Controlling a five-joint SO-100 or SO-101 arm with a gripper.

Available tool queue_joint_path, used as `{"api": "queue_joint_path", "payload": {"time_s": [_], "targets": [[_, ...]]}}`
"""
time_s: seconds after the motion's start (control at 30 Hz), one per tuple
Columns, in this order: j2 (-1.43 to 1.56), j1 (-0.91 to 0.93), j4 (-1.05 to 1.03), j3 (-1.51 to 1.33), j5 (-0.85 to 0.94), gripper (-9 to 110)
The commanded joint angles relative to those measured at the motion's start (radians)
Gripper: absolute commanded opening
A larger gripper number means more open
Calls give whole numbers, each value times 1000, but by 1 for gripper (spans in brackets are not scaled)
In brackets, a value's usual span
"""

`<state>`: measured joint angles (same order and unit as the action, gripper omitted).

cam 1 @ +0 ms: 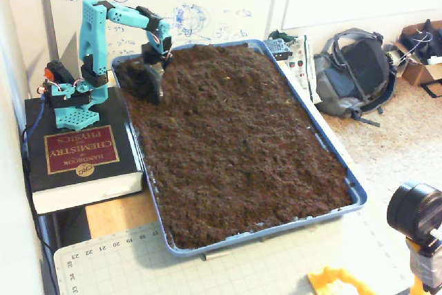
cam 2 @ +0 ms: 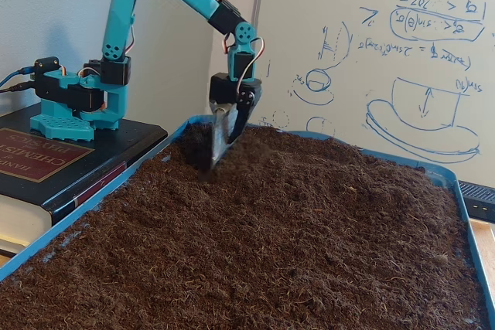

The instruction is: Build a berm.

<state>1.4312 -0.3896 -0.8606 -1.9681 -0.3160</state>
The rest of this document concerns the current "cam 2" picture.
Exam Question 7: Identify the black device with perforated top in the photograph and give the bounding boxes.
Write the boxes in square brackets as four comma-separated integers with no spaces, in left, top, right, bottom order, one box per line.
[458,180,495,225]

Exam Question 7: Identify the black chemistry physics handbook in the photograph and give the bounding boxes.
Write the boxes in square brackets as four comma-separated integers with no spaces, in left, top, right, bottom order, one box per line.
[0,104,169,257]

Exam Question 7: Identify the brown fibrous soil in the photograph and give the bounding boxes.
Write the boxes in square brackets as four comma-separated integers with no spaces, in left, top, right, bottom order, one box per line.
[0,121,484,330]

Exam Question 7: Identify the blue plastic tray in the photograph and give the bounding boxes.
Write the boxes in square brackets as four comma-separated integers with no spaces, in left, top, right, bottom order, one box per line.
[0,114,495,330]

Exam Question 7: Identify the whiteboard with blue drawings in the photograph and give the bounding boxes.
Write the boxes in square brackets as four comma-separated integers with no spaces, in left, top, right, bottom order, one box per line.
[237,0,495,188]

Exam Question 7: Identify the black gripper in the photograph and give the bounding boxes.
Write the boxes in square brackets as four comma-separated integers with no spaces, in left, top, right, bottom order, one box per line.
[207,72,262,175]

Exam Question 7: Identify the blue cable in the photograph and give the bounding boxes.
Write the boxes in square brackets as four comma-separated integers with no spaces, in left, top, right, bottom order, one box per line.
[0,68,36,87]

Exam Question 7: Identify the black cable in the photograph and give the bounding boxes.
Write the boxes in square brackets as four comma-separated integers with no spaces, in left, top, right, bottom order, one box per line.
[0,83,36,94]

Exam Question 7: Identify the red white servo wire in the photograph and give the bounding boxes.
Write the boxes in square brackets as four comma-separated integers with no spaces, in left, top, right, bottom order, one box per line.
[122,15,137,55]
[224,34,268,94]

